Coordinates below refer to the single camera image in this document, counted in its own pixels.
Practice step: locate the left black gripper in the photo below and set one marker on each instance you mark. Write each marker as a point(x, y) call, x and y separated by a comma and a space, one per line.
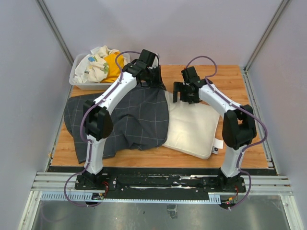
point(159, 83)

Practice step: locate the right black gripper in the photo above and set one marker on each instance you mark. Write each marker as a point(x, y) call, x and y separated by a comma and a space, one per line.
point(178, 86)

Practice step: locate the cream white pillow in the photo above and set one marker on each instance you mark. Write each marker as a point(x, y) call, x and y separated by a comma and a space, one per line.
point(192, 128)

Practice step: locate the dark grey checked pillowcase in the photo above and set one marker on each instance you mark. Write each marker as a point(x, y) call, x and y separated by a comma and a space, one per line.
point(140, 122)

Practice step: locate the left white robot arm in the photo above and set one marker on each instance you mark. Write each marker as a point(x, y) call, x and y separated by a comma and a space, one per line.
point(96, 125)

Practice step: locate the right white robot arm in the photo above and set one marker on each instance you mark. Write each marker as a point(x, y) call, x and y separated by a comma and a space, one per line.
point(238, 129)

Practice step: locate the yellow cloth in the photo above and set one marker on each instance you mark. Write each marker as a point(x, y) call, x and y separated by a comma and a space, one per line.
point(113, 69)

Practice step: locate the translucent plastic bin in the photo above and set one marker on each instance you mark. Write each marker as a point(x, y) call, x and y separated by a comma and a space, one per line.
point(89, 86)

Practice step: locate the white patterned cloth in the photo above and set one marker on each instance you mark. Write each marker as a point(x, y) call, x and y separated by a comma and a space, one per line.
point(93, 68)

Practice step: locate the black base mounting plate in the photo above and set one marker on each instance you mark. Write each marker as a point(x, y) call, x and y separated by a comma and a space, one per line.
point(161, 184)

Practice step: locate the grey slotted cable duct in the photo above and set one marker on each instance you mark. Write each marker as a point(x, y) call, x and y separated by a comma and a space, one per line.
point(79, 197)

